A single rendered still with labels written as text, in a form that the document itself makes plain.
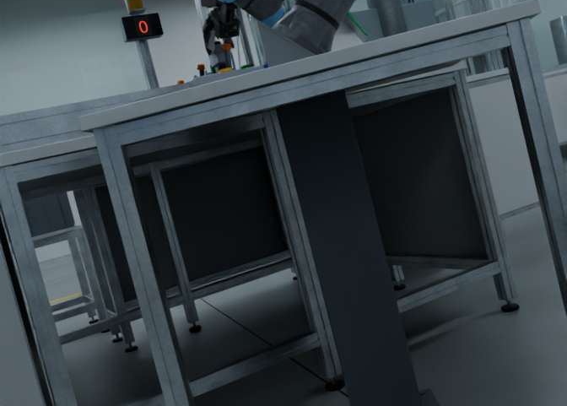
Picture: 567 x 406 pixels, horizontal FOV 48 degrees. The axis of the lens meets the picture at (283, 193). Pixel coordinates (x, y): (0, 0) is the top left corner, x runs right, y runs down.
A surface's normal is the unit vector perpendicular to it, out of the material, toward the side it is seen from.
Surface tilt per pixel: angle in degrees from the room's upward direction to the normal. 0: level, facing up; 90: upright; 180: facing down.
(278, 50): 90
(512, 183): 90
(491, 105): 90
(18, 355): 90
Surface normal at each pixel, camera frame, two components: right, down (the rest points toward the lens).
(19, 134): 0.43, -0.07
